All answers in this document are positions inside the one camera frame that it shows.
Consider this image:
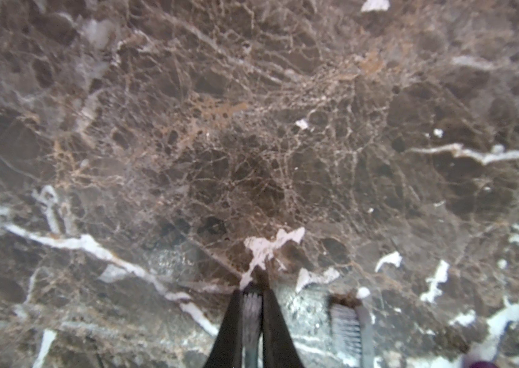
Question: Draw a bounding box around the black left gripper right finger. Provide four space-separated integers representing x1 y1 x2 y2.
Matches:
262 289 304 368

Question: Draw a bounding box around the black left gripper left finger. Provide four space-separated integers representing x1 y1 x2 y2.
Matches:
204 290 242 368

